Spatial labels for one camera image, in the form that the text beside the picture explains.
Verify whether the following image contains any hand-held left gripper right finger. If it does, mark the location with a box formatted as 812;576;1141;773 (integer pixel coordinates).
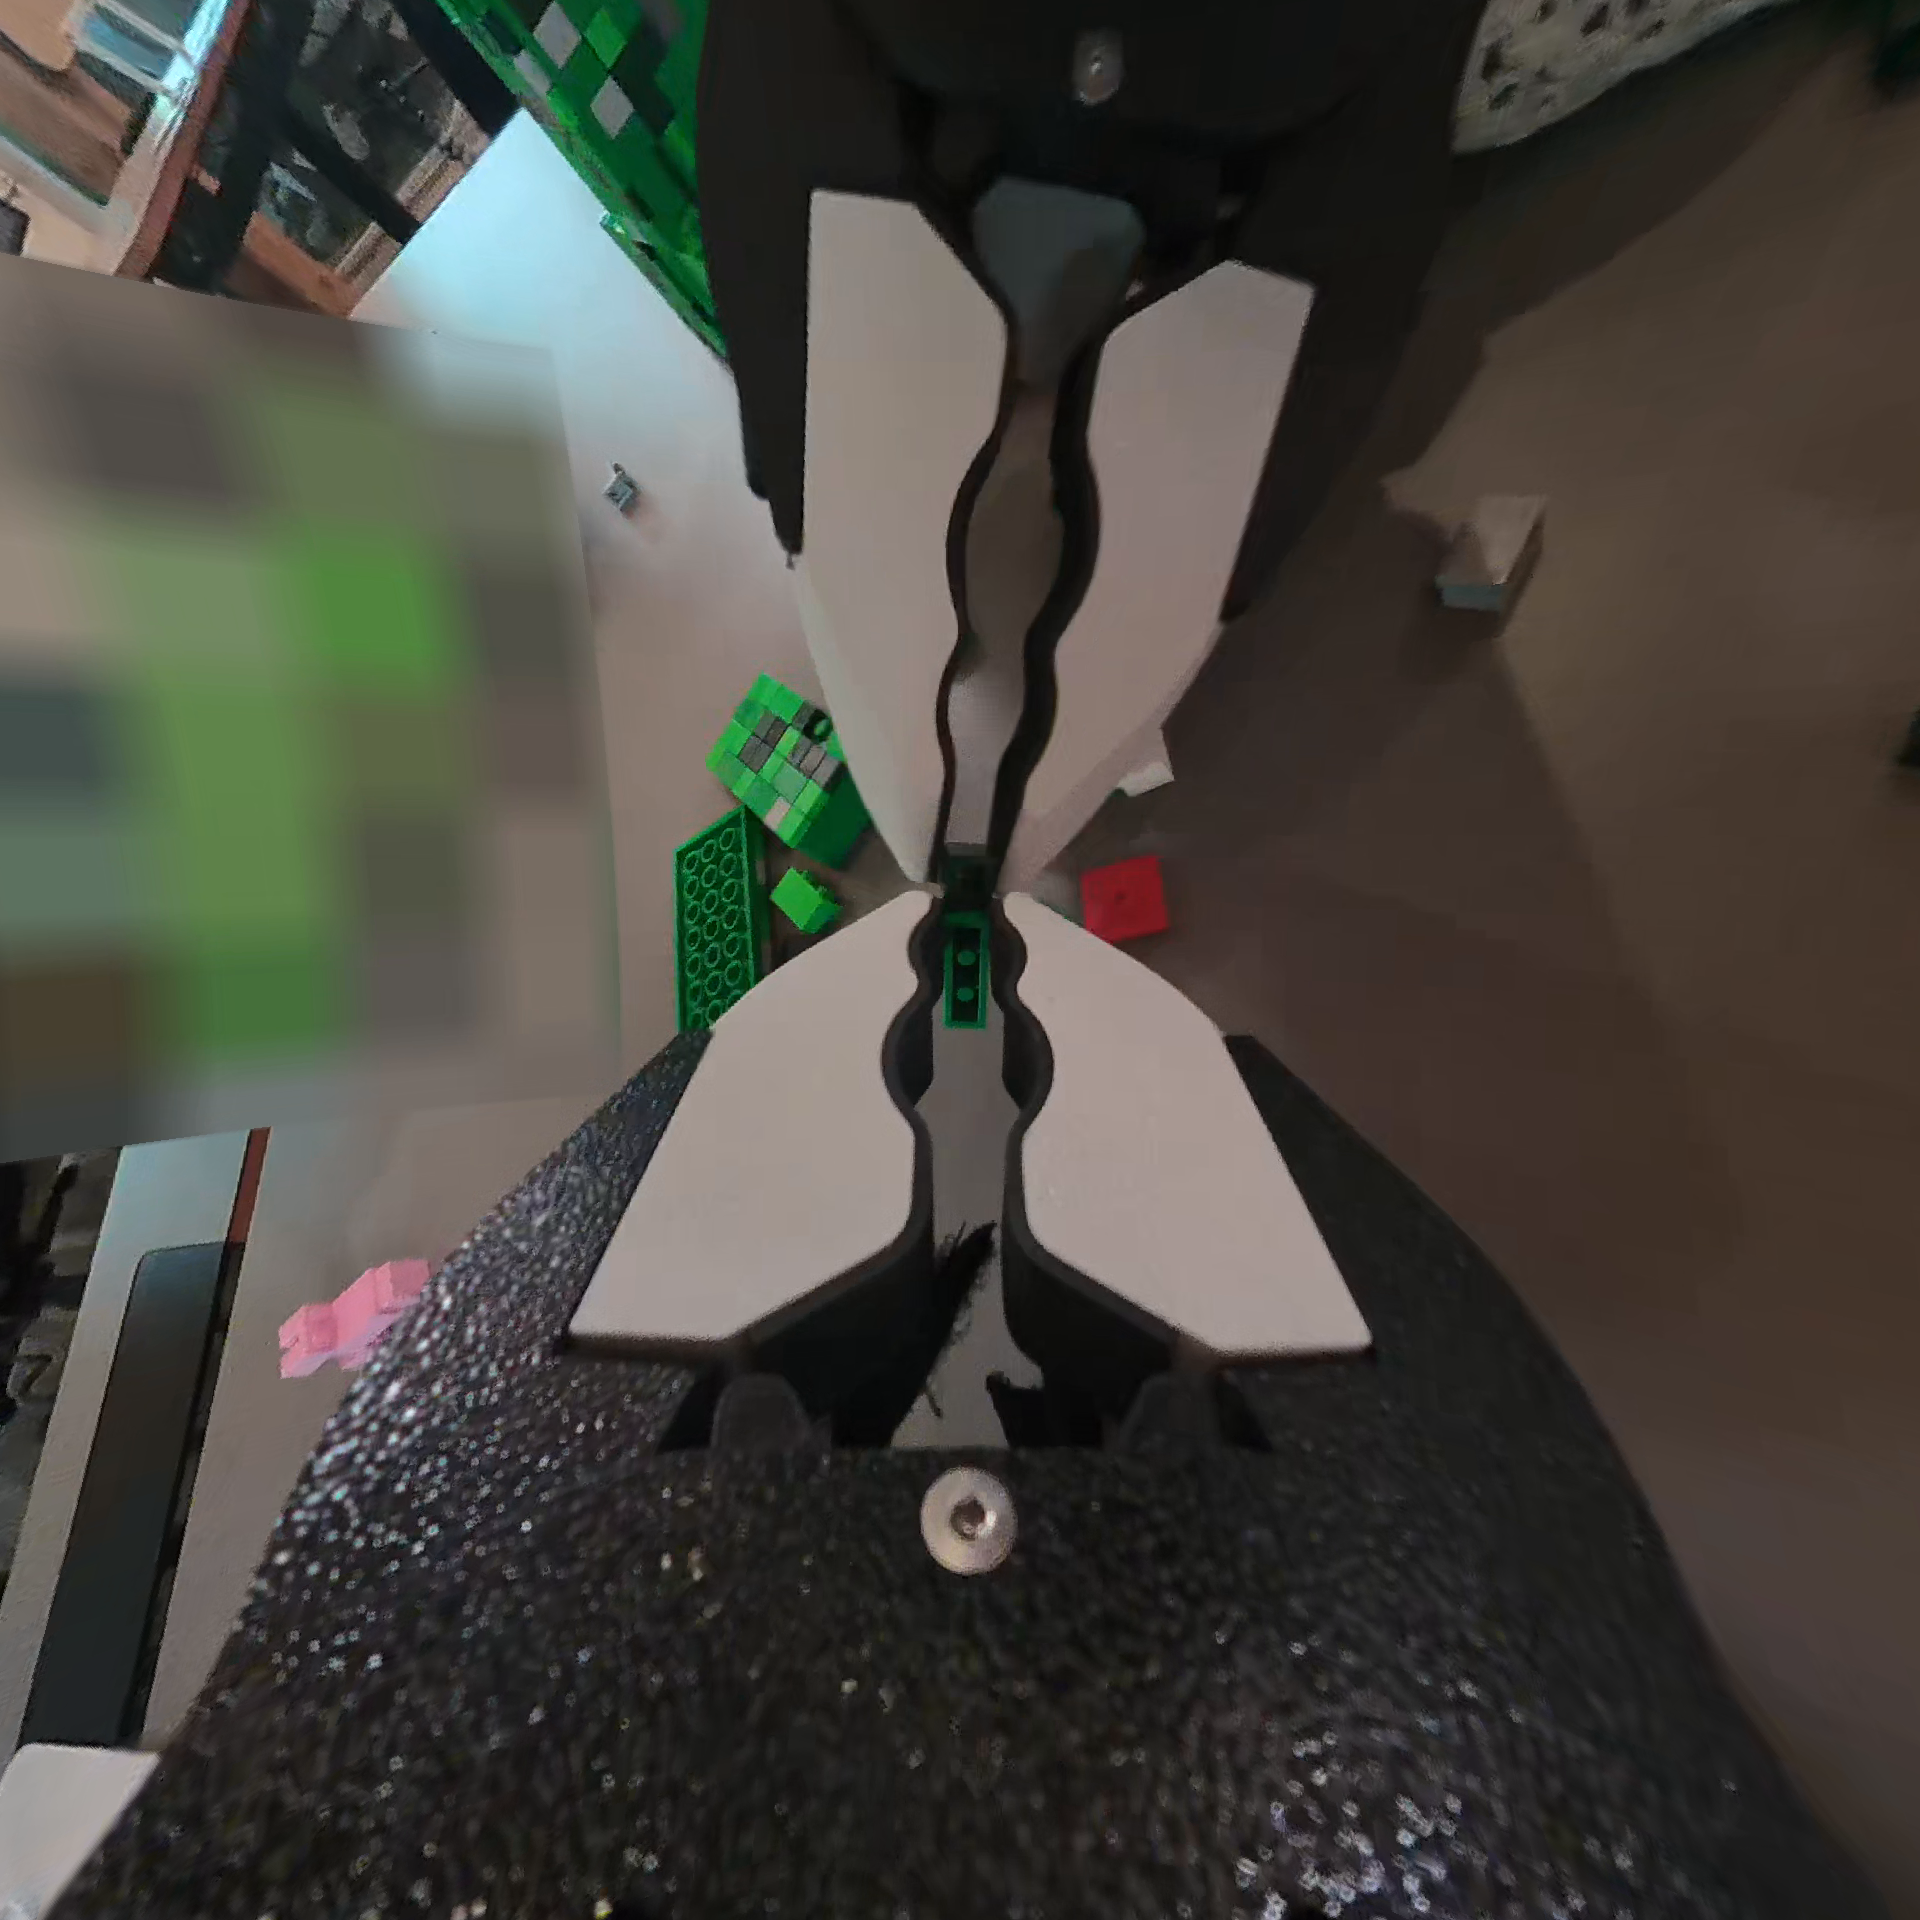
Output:
996;897;1377;1369

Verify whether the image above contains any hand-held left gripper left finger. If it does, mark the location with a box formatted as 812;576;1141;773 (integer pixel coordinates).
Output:
566;892;941;1369

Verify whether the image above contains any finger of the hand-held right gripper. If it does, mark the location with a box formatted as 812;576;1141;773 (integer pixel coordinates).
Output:
988;259;1321;889
790;187;1017;889

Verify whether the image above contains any green lego plate assembly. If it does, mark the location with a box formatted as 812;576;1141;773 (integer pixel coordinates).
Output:
672;808;779;1040

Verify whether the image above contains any narrow green lego brick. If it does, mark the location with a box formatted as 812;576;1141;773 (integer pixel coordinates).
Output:
940;844;998;1037

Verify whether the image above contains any red lego plate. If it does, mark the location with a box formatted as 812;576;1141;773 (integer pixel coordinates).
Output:
1078;853;1172;944

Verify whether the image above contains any green lego creeper head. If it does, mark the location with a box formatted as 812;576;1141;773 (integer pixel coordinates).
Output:
705;669;875;870

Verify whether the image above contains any pink lego pig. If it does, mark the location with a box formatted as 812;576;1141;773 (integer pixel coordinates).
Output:
277;1258;442;1384

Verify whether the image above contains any large green pixel-pattern box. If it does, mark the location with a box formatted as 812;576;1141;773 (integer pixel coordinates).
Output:
432;0;732;358

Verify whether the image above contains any instruction book stand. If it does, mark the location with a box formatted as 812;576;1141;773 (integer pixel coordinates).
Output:
0;1740;162;1920

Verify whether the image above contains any black cable tray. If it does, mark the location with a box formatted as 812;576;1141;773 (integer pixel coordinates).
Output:
12;1242;245;1753

